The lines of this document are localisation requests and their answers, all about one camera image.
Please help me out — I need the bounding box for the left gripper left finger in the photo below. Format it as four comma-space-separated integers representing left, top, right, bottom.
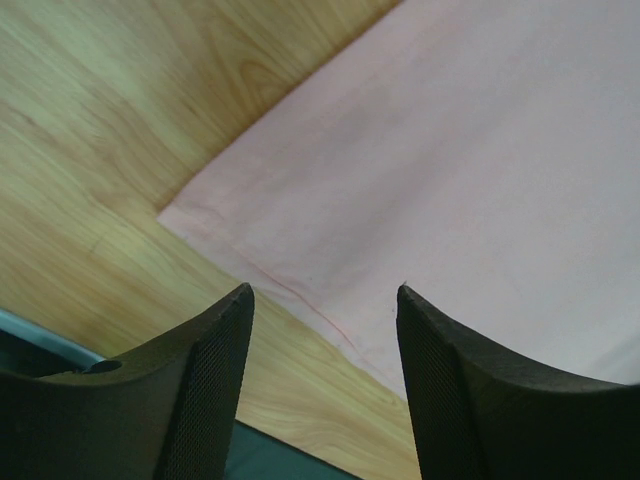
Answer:
1, 284, 255, 479

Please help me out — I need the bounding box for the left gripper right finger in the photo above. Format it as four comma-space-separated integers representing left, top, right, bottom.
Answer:
396, 285, 639, 479

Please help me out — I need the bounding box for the pink t-shirt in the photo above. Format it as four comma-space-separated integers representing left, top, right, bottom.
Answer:
159, 1, 639, 394

